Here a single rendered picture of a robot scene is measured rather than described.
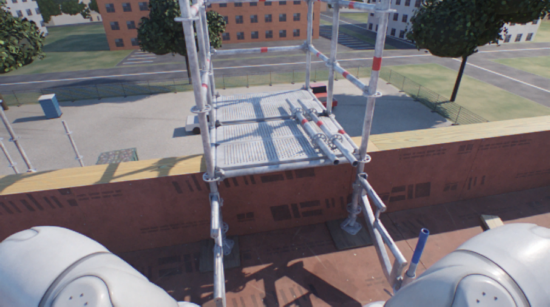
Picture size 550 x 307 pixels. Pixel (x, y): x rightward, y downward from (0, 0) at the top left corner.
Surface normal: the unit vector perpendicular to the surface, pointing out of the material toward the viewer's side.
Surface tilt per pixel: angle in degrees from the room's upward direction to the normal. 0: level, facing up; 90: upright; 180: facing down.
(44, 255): 2
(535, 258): 9
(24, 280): 34
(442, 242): 0
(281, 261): 0
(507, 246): 14
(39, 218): 90
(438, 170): 90
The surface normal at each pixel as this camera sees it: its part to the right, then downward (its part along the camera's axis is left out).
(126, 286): 0.72, -0.70
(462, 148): 0.18, 0.48
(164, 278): -0.02, -0.87
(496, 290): -0.07, -0.57
